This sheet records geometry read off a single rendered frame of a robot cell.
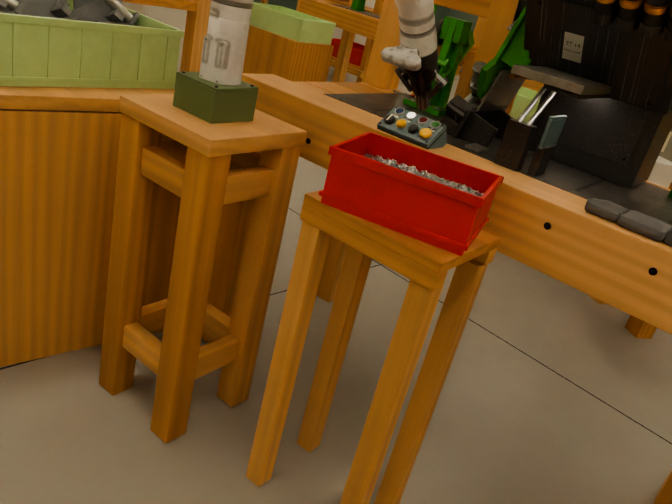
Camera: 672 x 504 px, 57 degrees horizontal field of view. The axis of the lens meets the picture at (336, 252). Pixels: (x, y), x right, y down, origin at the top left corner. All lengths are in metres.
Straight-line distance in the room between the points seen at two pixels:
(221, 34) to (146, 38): 0.46
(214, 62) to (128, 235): 0.49
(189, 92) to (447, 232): 0.69
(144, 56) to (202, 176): 0.61
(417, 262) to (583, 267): 0.37
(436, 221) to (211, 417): 0.98
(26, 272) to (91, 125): 0.44
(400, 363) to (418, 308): 0.13
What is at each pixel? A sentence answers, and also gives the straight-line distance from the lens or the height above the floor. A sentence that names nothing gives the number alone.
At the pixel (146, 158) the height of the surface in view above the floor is 0.72.
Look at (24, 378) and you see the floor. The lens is 2.01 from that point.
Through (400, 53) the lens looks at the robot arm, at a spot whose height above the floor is 1.11.
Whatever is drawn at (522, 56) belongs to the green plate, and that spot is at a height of 1.14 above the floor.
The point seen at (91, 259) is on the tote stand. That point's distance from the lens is 1.95.
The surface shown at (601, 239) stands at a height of 0.87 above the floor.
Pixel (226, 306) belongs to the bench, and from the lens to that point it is 2.07.
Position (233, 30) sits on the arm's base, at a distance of 1.49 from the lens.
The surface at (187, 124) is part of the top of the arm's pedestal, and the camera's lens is 1.44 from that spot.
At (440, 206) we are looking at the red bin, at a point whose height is 0.88.
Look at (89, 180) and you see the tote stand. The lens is 1.84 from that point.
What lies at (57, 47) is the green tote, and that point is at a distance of 1.80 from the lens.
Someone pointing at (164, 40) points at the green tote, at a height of 0.93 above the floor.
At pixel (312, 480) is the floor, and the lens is 1.78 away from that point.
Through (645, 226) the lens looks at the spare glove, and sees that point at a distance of 1.35.
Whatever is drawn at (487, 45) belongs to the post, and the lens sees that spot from 2.08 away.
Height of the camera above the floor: 1.24
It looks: 24 degrees down
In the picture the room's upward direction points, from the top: 14 degrees clockwise
